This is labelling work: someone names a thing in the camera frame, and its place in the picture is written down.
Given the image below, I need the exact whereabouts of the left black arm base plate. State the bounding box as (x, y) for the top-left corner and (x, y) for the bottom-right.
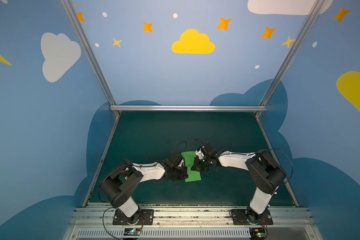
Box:
(112, 209), (154, 226)

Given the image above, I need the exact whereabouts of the aluminium right frame post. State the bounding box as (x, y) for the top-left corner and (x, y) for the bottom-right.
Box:
(255, 0), (326, 119)

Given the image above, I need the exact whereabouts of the aluminium floor rail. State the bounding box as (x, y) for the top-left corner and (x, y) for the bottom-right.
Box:
(255, 117), (299, 207)
(82, 116), (120, 208)

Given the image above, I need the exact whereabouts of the aluminium left frame post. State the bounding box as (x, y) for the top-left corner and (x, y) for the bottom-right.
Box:
(61, 0), (117, 107)

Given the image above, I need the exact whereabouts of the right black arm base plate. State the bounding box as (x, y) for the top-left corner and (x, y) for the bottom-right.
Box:
(230, 209), (274, 225)

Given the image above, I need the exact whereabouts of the aluminium right floor rail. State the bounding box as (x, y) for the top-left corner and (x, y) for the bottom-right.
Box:
(255, 117), (299, 207)

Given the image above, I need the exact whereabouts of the aluminium left floor rail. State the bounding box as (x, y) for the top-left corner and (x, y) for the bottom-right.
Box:
(82, 116), (120, 208)

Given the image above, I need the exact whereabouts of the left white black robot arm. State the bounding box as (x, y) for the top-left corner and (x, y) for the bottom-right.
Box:
(100, 151), (188, 225)

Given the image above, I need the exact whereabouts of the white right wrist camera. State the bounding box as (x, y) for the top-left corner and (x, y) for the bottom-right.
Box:
(195, 150), (205, 160)

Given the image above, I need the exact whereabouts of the left green circuit board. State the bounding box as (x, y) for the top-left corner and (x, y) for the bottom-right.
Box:
(123, 228), (142, 237)

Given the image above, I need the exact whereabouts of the aluminium frame post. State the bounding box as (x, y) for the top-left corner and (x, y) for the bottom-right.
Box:
(61, 0), (117, 107)
(255, 0), (326, 119)

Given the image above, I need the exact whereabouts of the green circuit board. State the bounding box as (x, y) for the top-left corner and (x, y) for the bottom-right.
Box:
(250, 228), (267, 240)
(123, 228), (142, 237)

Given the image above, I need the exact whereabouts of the aluminium back frame rail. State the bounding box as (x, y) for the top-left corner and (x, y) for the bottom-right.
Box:
(110, 105), (267, 113)

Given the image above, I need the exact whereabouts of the right green circuit board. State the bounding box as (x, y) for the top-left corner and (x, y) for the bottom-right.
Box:
(250, 228), (267, 240)

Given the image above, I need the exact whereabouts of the green square paper sheet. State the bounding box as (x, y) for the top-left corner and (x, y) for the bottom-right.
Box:
(182, 151), (201, 183)

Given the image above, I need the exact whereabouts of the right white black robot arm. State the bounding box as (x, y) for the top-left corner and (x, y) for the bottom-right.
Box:
(191, 143), (287, 226)

